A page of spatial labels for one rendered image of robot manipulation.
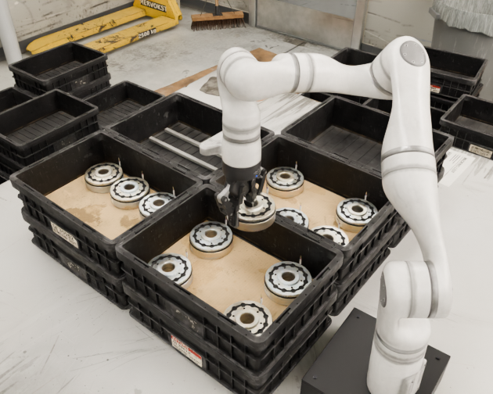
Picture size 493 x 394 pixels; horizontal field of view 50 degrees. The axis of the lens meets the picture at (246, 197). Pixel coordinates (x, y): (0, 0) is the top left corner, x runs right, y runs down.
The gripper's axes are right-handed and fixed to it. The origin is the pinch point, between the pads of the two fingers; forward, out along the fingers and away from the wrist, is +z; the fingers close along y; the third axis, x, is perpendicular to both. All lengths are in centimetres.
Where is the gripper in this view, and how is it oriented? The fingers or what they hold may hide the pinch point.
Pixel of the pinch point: (241, 213)
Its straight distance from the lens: 109.7
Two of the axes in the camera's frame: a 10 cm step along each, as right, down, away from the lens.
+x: -7.6, -4.0, 5.1
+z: -0.1, 7.9, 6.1
